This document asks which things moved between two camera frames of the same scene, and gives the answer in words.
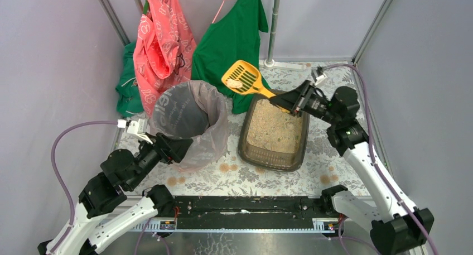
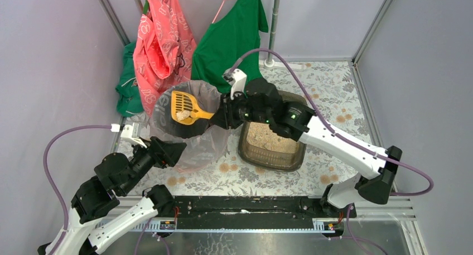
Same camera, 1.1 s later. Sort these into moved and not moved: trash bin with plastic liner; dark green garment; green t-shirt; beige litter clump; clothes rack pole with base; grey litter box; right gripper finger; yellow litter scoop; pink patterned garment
Moved: yellow litter scoop; beige litter clump; right gripper finger
Not moved: grey litter box; clothes rack pole with base; pink patterned garment; green t-shirt; trash bin with plastic liner; dark green garment
